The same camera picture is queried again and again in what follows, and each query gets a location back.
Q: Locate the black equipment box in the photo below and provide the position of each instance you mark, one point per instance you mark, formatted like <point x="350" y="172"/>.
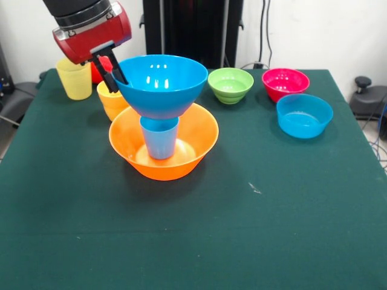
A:
<point x="4" y="78"/>

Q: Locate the pink bowl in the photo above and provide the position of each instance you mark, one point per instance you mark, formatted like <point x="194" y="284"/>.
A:
<point x="284" y="90"/>

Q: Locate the dark green table cloth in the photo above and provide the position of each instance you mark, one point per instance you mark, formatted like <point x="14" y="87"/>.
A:
<point x="181" y="226"/>

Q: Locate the green bowl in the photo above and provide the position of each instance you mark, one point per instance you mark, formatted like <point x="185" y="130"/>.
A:
<point x="229" y="93"/>

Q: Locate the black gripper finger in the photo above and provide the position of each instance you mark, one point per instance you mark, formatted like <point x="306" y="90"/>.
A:
<point x="119" y="72"/>
<point x="107" y="78"/>

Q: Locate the pale yellow cup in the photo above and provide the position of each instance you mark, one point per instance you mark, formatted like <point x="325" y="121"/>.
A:
<point x="74" y="84"/>

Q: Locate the large orange bowl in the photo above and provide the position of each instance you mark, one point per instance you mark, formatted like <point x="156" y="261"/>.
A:
<point x="163" y="170"/>

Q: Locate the light blue shallow bowl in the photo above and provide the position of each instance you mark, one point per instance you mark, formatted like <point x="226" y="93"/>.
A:
<point x="302" y="127"/>

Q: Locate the red cup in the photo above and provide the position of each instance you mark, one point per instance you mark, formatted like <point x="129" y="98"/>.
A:
<point x="96" y="74"/>

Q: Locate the large blue bowl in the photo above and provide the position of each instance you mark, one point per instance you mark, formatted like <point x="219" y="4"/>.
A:
<point x="160" y="96"/>

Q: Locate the small yellow orange cup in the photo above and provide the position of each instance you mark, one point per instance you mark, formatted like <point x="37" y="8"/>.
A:
<point x="113" y="105"/>

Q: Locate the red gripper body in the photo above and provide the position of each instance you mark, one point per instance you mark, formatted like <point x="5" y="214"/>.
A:
<point x="96" y="39"/>

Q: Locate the blue cup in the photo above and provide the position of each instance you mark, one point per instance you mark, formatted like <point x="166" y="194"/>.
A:
<point x="158" y="142"/>

